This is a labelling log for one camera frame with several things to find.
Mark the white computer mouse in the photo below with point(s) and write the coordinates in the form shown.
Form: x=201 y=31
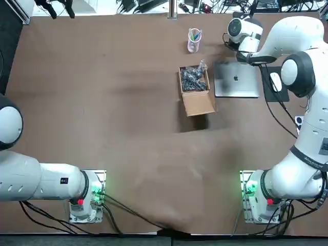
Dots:
x=275 y=82

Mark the black mouse pad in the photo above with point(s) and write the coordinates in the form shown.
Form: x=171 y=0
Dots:
x=278 y=96

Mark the aluminium corner profile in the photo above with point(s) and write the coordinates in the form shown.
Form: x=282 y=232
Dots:
x=24 y=12

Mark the open cardboard box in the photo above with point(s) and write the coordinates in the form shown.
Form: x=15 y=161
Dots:
x=198 y=103

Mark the pink pen cup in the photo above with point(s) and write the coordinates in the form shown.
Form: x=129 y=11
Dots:
x=192 y=47

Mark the bag of black parts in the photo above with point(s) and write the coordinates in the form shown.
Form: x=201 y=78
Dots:
x=192 y=79

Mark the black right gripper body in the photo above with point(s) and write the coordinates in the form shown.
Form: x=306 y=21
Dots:
x=243 y=56

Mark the silver laptop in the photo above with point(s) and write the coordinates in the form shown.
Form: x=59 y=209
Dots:
x=235 y=85

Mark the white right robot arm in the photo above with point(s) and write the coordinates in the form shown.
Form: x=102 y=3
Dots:
x=307 y=159

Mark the black device red light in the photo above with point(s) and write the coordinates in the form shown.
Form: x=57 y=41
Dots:
x=207 y=9
x=184 y=7

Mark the blue pen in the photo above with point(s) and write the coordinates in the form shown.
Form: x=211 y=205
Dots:
x=195 y=38

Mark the aluminium post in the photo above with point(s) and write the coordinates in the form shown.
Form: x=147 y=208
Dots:
x=172 y=10

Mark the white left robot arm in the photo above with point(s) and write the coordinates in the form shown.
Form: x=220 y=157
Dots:
x=51 y=183

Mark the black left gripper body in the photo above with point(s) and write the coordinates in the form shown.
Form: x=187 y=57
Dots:
x=42 y=2

